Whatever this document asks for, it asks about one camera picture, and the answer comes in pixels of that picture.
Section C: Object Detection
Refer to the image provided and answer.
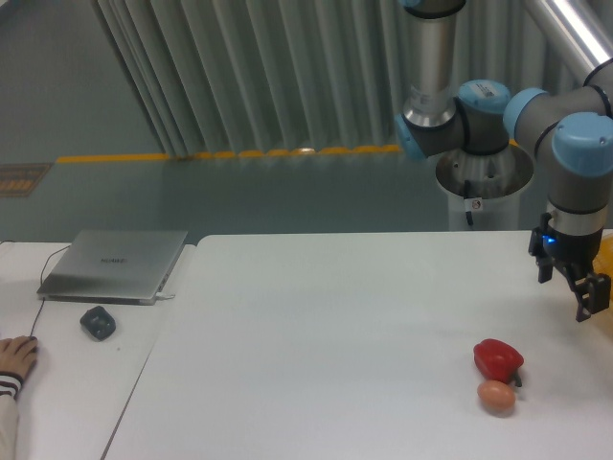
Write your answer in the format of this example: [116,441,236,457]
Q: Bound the silver closed laptop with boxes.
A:
[37,230,188,305]

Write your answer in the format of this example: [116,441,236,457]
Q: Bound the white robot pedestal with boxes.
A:
[435,145,534,231]

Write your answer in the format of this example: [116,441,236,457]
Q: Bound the brown egg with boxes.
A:
[477,380,516,411]

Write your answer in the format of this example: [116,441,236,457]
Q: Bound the black small gadget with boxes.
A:
[79,306,117,341]

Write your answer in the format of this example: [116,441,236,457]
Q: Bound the yellow plastic basket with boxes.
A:
[591,232,613,332]

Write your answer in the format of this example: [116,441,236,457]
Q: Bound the striped sleeve forearm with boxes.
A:
[1,373,22,459]

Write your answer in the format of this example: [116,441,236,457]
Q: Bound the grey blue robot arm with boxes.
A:
[395,1,612,321]

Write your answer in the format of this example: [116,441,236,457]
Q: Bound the red bell pepper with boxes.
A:
[473,338,524,387]

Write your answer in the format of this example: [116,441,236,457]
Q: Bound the black mouse cable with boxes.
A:
[0,239,73,339]

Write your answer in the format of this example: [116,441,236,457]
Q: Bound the person's hand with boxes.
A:
[0,335,37,381]

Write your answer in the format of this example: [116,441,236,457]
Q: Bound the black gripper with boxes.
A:
[528,203,611,322]

